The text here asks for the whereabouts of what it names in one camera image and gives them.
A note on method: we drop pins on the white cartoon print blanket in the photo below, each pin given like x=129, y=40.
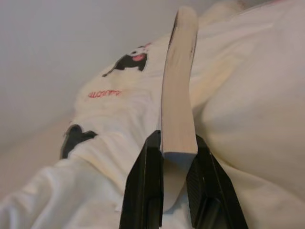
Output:
x=238, y=95

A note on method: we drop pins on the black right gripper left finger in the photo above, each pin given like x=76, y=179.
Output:
x=143, y=186

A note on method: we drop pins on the white paperback book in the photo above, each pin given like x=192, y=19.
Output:
x=178, y=95

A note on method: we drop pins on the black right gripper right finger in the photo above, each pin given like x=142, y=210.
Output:
x=214, y=190

